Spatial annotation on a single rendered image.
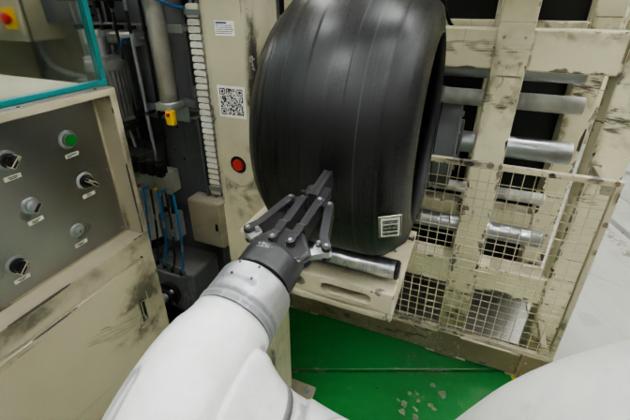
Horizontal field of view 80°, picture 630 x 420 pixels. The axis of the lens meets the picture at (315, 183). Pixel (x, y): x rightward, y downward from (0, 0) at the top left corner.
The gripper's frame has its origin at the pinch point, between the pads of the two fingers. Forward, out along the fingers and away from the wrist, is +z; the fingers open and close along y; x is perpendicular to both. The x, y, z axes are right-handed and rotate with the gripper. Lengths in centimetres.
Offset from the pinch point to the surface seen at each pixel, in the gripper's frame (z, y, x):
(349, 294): 10.7, -1.2, 37.0
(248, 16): 27.5, 26.0, -19.8
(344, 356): 46, 12, 125
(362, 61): 11.7, -2.9, -16.9
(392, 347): 59, -7, 127
